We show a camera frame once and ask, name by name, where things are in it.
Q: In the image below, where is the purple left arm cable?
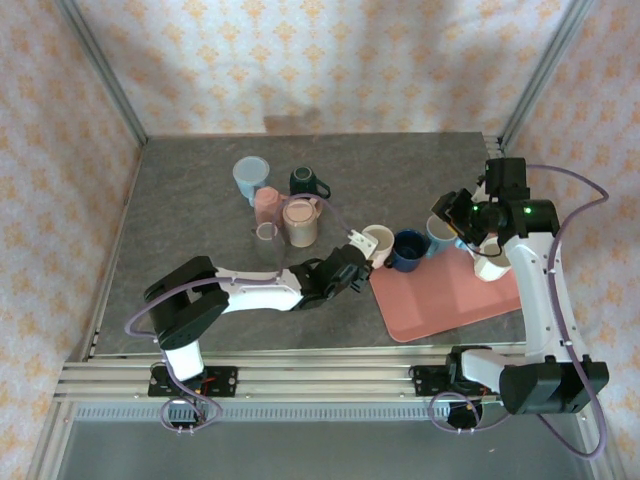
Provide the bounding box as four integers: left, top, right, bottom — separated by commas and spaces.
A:
123, 194, 357, 435

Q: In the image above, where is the grey slotted cable duct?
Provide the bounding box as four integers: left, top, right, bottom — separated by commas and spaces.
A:
74, 404, 587, 422

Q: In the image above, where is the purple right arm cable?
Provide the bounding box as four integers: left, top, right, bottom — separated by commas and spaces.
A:
429, 163, 611, 460

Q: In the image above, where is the pink plastic tray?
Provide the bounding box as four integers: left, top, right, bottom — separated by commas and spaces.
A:
368, 244, 526, 344

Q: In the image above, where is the small pink mug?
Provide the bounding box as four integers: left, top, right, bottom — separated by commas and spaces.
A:
253, 186, 287, 226

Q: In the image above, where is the aluminium upright post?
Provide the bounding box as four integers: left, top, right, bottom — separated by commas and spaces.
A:
498, 0, 599, 146
52, 0, 150, 146

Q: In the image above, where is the aluminium base rail beam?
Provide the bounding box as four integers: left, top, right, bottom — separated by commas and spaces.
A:
53, 348, 599, 403

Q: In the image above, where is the grey metal panel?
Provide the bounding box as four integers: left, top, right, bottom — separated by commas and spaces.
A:
34, 419, 619, 480

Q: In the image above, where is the large beige pink mug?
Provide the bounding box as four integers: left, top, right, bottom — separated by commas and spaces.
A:
281, 197, 324, 249

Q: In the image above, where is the pale pink mug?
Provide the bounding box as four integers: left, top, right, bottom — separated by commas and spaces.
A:
360, 224, 397, 270

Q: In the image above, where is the white ribbed mug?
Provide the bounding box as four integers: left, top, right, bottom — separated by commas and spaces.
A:
472, 237, 514, 284

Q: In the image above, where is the aluminium frame leg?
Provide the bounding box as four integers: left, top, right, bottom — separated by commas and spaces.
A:
24, 399, 76, 480
573, 399, 627, 480

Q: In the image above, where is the dark green mug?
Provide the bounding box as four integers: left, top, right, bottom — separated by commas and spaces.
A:
289, 166, 332, 200

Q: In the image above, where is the grey mug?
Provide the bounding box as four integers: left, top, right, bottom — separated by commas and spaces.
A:
248, 222, 281, 243

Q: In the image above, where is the navy blue mug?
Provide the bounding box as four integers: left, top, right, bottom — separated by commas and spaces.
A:
384, 228, 431, 274

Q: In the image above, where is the large pale blue mug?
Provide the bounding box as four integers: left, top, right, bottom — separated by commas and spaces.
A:
232, 155, 272, 206

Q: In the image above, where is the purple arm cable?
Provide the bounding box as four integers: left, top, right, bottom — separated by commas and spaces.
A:
429, 163, 611, 460
123, 194, 357, 435

